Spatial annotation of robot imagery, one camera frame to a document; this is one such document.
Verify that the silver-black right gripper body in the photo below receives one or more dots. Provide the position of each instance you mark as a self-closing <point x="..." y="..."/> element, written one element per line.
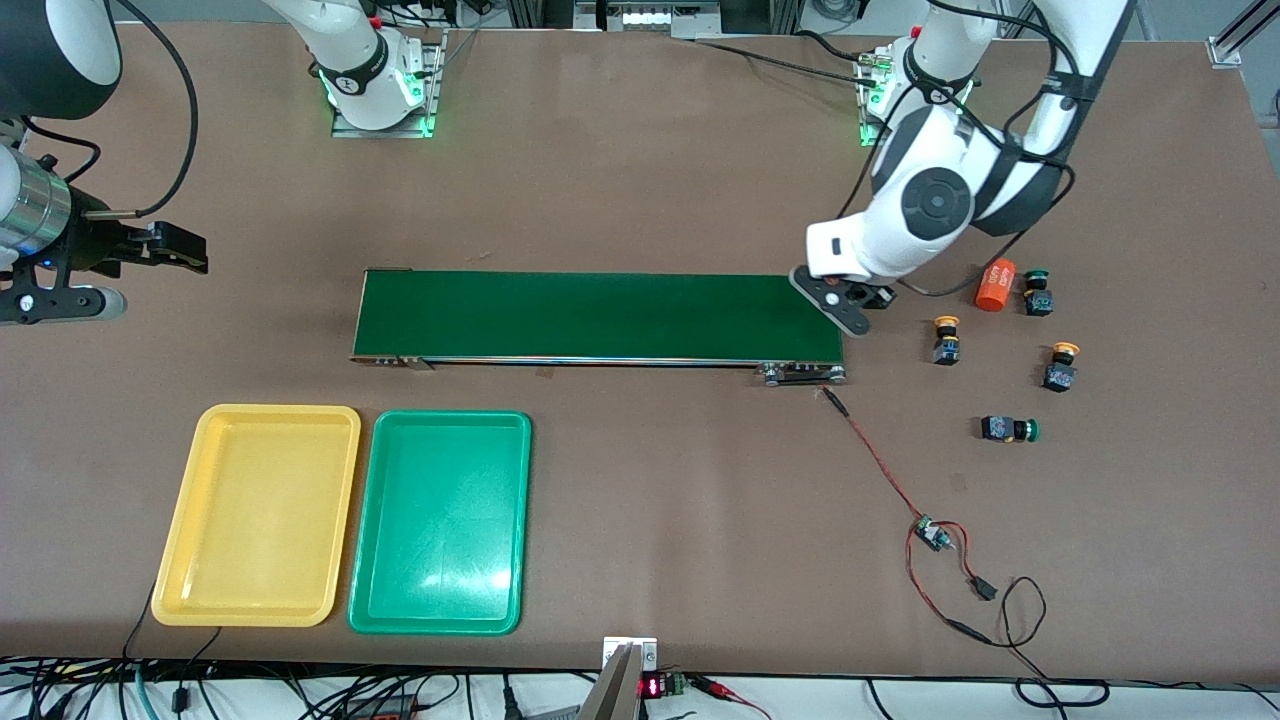
<point x="92" y="246"/>

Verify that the silver-black left gripper body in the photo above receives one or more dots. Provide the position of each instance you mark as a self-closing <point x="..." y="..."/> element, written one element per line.
<point x="878" y="294"/>

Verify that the yellow push button switch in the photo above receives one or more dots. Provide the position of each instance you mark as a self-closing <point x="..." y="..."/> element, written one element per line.
<point x="946" y="348"/>
<point x="1060" y="375"/>

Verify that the orange cylinder with 4680 print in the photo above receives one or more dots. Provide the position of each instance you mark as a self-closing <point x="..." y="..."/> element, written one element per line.
<point x="995" y="285"/>

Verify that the green push button switch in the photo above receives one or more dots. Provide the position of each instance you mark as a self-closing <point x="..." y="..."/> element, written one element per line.
<point x="1000" y="429"/>
<point x="1038" y="298"/>

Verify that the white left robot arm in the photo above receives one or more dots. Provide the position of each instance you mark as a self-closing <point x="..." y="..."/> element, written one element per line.
<point x="900" y="160"/>

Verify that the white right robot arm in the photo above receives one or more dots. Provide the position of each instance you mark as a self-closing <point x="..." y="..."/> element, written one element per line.
<point x="345" y="40"/>

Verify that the small speed controller board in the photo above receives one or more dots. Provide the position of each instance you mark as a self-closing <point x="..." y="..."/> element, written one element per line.
<point x="932" y="534"/>

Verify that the yellow plastic tray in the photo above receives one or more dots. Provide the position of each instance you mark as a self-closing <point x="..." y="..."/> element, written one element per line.
<point x="255" y="520"/>

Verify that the green conveyor belt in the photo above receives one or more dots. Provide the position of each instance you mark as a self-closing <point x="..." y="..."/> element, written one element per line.
<point x="600" y="315"/>

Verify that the white lit panel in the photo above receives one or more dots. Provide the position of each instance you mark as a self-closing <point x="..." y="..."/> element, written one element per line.
<point x="650" y="18"/>

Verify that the green plastic tray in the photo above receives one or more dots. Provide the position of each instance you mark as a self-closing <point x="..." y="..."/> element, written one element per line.
<point x="440" y="520"/>

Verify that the red clip lead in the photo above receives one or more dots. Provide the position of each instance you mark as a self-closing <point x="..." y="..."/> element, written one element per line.
<point x="712" y="685"/>

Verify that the red LED display module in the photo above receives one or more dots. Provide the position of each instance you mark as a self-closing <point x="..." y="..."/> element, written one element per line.
<point x="652" y="687"/>

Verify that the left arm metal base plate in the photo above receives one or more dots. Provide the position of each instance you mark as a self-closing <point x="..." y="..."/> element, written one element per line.
<point x="864" y="130"/>

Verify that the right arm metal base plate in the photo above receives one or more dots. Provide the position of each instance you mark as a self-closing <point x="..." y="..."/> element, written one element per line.
<point x="385" y="132"/>

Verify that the aluminium frame profile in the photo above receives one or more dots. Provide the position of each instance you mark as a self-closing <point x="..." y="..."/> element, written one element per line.
<point x="1225" y="50"/>

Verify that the grey metal bracket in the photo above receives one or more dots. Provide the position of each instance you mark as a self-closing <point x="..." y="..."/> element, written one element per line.
<point x="615" y="690"/>

